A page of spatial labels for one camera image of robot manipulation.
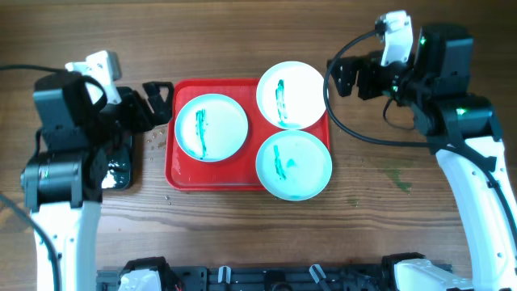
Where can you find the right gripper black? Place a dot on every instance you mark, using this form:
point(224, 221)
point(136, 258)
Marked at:
point(363, 73)

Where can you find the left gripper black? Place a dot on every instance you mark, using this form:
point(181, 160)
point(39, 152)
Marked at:
point(140, 115)

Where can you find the white plate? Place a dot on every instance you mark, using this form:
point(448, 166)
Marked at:
point(289, 95)
point(211, 127)
point(293, 165)

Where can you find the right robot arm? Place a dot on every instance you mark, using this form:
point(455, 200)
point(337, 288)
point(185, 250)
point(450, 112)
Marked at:
point(430, 74)

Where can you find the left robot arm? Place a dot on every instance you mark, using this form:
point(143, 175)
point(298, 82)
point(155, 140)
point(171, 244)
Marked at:
point(63, 185)

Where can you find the red plastic tray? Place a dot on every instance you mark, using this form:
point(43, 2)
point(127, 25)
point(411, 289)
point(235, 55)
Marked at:
point(238, 172)

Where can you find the black water tray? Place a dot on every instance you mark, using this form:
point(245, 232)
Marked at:
point(119, 175)

